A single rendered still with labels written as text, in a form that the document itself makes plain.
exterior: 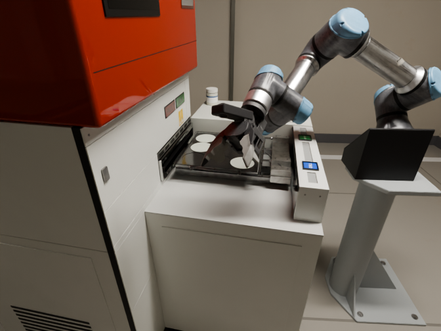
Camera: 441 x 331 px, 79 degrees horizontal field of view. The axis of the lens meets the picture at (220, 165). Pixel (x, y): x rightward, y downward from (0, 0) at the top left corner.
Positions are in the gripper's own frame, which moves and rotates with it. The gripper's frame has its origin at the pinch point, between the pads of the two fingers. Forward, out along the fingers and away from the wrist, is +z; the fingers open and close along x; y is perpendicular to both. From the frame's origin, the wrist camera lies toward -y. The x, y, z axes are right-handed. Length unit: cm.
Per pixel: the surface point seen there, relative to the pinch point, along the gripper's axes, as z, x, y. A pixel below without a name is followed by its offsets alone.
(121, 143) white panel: 1.0, 30.2, -11.7
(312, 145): -42, 5, 46
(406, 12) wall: -288, 7, 141
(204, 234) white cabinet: 9.8, 25.7, 30.2
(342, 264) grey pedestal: -16, 7, 119
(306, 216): -8.6, -3.2, 42.8
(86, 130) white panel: 6.8, 21.3, -23.5
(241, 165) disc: -22.2, 25.4, 32.4
